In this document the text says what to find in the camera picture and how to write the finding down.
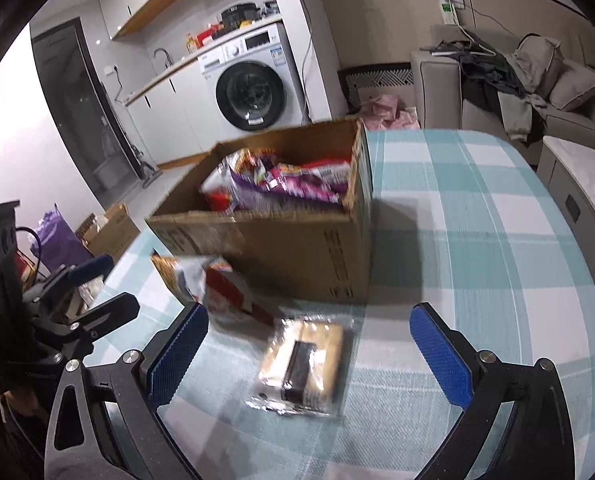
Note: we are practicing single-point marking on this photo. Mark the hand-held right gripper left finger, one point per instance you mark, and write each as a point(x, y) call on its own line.
point(177, 355)

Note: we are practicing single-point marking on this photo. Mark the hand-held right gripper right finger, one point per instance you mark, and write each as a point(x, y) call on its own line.
point(440, 350)

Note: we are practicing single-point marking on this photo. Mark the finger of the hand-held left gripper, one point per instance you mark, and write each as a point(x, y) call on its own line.
point(110, 310)
point(92, 267)

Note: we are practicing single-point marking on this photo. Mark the clear cracker packet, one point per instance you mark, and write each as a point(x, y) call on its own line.
point(302, 365)

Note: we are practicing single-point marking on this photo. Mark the large purple snack bag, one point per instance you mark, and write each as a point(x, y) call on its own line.
point(297, 187)

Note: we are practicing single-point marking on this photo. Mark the brown cardboard box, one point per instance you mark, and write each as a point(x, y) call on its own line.
point(112, 232)

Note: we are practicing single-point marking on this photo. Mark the purple plastic bag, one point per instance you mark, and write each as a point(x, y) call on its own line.
point(57, 240)

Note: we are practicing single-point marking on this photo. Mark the red white snack bag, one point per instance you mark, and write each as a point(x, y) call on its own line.
point(227, 295)

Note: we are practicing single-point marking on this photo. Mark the green checked tablecloth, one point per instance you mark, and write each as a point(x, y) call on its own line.
point(477, 240)

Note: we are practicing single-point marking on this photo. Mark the small red snack packet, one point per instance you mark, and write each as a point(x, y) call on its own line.
point(220, 201)

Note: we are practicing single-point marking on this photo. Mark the dark glass door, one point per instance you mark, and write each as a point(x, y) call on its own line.
point(82, 110)

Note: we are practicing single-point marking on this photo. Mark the white kitchen cabinet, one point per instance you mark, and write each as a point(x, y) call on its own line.
point(167, 110)

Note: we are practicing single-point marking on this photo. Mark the brown snack bag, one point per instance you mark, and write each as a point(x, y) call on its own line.
point(247, 160)

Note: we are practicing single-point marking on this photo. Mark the white side table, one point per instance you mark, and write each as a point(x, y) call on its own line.
point(577, 185)

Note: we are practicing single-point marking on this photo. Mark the curved metal faucet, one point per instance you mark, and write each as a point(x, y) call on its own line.
point(163, 55)

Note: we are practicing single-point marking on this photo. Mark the pink plastic bag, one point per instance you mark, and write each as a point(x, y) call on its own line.
point(392, 112)

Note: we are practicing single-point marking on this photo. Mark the yellow bottle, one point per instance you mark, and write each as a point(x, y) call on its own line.
point(191, 44)

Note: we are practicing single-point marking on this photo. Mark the white washing machine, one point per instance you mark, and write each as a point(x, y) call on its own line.
point(257, 85)

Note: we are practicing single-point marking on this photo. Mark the red box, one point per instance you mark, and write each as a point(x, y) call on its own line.
point(208, 36)

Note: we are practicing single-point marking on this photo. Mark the beige sofa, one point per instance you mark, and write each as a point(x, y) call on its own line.
point(437, 90)

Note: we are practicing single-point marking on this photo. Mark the pile of dark clothes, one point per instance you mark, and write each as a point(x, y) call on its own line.
point(492, 87)

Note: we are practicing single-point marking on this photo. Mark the black patterned basket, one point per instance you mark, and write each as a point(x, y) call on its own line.
point(372, 82)

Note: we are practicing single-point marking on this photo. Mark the flat grey cushion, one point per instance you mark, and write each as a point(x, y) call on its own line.
point(575, 85)

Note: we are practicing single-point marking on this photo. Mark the large grey cushion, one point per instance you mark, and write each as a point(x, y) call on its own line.
point(535, 62)

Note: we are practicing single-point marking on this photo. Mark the white power strip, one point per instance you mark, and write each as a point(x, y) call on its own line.
point(450, 7)

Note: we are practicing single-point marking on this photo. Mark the wooden wall shelf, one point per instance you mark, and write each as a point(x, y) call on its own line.
point(147, 10)

